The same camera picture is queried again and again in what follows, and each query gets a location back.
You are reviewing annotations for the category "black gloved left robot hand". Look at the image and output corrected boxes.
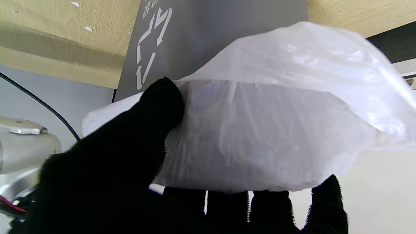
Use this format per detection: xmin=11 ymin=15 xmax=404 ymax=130
xmin=8 ymin=76 xmax=350 ymax=234

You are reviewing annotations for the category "white plastic garbage bag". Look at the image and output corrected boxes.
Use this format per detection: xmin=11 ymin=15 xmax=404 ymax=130
xmin=82 ymin=21 xmax=416 ymax=195

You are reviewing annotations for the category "grey plastic waste bin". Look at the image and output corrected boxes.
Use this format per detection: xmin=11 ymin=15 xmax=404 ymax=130
xmin=114 ymin=0 xmax=309 ymax=101

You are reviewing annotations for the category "black red right arm cable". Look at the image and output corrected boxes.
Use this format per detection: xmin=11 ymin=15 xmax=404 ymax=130
xmin=0 ymin=72 xmax=81 ymax=215

